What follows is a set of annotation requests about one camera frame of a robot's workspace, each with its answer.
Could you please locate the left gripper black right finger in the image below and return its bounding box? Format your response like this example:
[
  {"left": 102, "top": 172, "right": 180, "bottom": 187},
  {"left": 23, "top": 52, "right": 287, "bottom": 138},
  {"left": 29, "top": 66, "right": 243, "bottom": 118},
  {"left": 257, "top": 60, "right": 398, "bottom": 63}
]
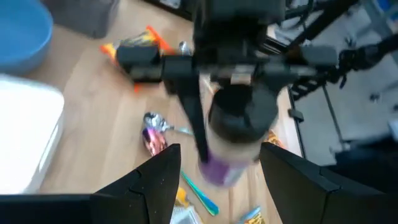
[{"left": 259, "top": 142, "right": 398, "bottom": 224}]

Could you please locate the silver spoon blue handle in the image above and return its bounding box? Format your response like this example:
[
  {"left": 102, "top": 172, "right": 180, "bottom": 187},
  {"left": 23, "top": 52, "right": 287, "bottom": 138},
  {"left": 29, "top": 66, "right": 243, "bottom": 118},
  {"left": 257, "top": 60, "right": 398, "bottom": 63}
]
[{"left": 142, "top": 111, "right": 194, "bottom": 137}]

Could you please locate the pink spoon teal handle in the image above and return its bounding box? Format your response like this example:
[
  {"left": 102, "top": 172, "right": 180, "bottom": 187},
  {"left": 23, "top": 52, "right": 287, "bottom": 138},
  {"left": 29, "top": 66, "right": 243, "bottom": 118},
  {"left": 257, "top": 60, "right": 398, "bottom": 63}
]
[{"left": 141, "top": 126, "right": 220, "bottom": 217}]

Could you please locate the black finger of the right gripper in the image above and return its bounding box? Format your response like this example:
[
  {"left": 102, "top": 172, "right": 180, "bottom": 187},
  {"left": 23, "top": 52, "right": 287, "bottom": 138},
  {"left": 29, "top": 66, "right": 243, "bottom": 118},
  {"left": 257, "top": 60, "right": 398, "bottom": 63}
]
[{"left": 177, "top": 77, "right": 210, "bottom": 163}]

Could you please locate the grey plastic bin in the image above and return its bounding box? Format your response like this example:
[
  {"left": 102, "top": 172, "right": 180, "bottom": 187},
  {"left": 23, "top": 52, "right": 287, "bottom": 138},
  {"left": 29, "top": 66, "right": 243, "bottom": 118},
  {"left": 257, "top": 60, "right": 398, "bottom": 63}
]
[{"left": 40, "top": 0, "right": 121, "bottom": 39}]

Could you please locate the yellow blue ramen packet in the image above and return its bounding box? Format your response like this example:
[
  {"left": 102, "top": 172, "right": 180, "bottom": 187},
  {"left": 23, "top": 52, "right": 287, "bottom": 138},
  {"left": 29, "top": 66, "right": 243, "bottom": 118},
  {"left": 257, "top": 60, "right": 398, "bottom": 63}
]
[{"left": 236, "top": 205, "right": 266, "bottom": 224}]

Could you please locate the spice bottle purple label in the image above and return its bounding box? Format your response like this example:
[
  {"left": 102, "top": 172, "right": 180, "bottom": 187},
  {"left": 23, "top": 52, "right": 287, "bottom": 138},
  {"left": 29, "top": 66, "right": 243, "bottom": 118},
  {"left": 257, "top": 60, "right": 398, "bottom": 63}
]
[{"left": 198, "top": 83, "right": 280, "bottom": 188}]

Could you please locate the yellow and silver ramen packet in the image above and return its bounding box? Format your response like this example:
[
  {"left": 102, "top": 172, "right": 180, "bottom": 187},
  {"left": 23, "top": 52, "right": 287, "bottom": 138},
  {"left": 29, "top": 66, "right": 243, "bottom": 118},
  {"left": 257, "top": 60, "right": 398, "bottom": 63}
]
[{"left": 169, "top": 185, "right": 205, "bottom": 224}]

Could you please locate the orange ramen packet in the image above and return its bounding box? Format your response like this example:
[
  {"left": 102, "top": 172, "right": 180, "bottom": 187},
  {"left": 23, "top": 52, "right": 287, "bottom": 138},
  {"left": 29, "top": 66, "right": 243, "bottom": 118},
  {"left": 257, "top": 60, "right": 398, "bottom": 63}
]
[{"left": 99, "top": 24, "right": 175, "bottom": 94}]

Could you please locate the blue bowl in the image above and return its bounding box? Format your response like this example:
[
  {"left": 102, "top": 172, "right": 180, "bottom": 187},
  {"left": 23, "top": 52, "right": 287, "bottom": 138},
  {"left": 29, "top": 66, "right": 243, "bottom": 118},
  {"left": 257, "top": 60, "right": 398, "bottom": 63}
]
[{"left": 0, "top": 0, "right": 54, "bottom": 76}]

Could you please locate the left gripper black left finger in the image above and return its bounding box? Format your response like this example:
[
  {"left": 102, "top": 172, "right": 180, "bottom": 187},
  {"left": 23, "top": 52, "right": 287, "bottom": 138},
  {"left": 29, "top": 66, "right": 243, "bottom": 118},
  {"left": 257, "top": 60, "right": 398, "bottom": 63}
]
[{"left": 90, "top": 143, "right": 182, "bottom": 224}]

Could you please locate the white plastic bin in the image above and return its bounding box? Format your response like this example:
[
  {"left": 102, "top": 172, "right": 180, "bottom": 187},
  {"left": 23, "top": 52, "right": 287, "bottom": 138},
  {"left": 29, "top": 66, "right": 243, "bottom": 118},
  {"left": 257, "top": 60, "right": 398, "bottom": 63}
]
[{"left": 0, "top": 73, "right": 65, "bottom": 195}]

